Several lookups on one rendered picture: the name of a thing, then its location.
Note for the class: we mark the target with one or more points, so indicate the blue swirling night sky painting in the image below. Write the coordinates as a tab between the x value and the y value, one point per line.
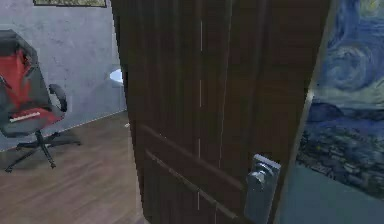
350	100

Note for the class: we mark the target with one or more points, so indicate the dark brown wooden door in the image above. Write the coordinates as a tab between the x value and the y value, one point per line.
200	100

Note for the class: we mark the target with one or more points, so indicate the dark framed wall picture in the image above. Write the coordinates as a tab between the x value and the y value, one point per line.
70	2

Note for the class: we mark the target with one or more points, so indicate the red and black office chair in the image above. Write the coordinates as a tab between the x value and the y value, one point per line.
23	100

